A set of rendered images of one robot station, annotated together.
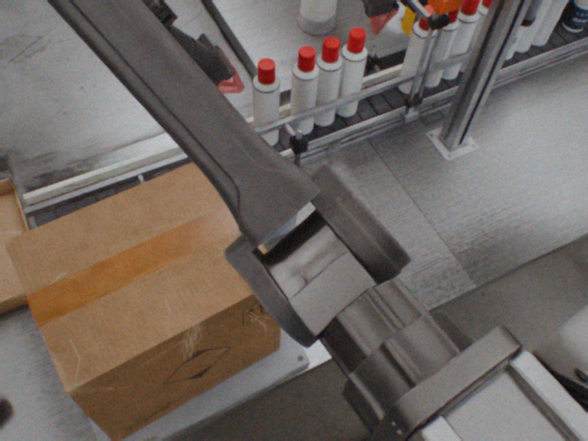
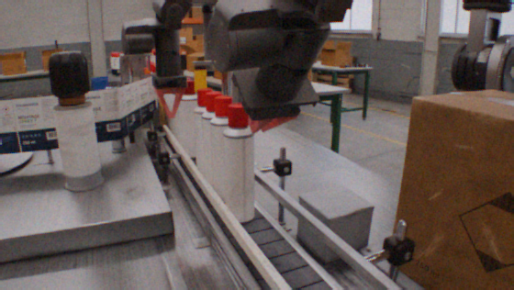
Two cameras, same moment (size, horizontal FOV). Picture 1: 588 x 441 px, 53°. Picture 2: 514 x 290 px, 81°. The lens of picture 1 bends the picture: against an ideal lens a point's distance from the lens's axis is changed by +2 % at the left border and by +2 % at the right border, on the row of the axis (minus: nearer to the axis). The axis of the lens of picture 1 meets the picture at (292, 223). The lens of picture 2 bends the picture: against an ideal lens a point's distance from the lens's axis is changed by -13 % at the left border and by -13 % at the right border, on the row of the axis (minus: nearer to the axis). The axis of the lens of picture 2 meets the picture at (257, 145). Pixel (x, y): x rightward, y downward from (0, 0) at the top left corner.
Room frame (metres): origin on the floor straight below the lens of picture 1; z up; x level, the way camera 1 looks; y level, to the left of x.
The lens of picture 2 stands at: (0.71, 0.61, 1.19)
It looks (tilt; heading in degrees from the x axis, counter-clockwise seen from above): 18 degrees down; 277
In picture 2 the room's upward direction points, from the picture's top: straight up
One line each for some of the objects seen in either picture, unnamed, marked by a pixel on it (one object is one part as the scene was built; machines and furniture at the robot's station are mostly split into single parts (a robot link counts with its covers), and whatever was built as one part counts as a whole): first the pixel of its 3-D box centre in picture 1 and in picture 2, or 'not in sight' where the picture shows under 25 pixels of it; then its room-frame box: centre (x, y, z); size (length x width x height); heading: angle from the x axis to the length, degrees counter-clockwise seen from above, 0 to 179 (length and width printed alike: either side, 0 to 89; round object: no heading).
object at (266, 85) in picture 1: (265, 104); (239, 164); (0.81, 0.07, 0.98); 0.05 x 0.05 x 0.20
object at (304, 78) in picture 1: (303, 92); (224, 150); (0.85, 0.00, 0.98); 0.05 x 0.05 x 0.20
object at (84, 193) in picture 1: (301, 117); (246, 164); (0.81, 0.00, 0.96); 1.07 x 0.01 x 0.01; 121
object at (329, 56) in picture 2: not in sight; (333, 53); (0.22, -4.63, 0.97); 0.43 x 0.42 x 0.37; 35
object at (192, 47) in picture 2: not in sight; (200, 55); (1.90, -3.50, 0.97); 0.45 x 0.40 x 0.37; 40
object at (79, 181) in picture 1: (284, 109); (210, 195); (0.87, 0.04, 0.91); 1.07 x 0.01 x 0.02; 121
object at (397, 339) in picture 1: (400, 359); not in sight; (0.14, -0.08, 1.45); 0.09 x 0.08 x 0.12; 128
